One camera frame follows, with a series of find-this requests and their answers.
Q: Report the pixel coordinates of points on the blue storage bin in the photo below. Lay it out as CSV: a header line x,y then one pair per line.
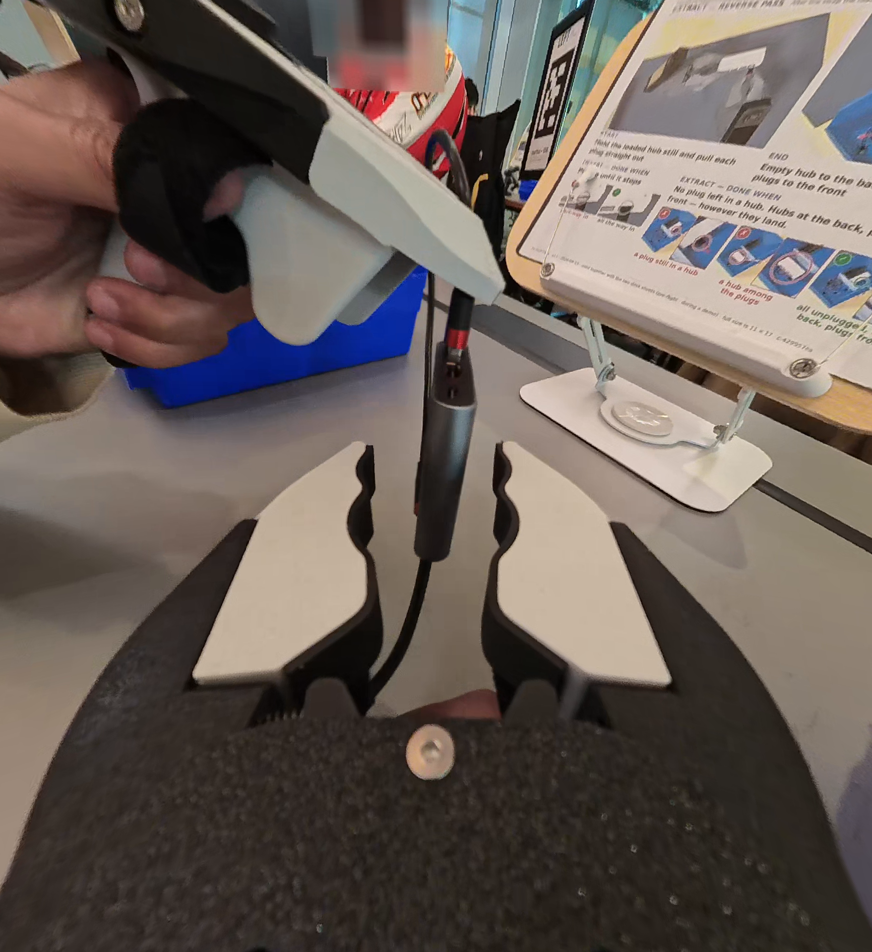
x,y
257,372

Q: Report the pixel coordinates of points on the person's left hand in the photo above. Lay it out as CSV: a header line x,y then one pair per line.
x,y
27,208

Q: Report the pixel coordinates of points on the black-white marker sign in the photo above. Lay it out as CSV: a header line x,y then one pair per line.
x,y
555,89

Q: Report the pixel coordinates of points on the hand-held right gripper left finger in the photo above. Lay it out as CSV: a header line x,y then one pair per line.
x,y
287,587

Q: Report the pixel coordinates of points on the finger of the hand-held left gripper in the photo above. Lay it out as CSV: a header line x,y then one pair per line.
x,y
391,193

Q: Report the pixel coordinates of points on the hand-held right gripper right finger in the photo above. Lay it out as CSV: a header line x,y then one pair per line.
x,y
577,587

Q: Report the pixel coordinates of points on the person's left forearm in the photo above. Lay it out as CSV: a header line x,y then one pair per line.
x,y
4,416

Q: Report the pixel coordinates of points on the grey usb hub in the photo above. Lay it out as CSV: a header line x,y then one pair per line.
x,y
443,461

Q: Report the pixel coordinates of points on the black yellow-trimmed jacket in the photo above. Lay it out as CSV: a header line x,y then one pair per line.
x,y
492,149

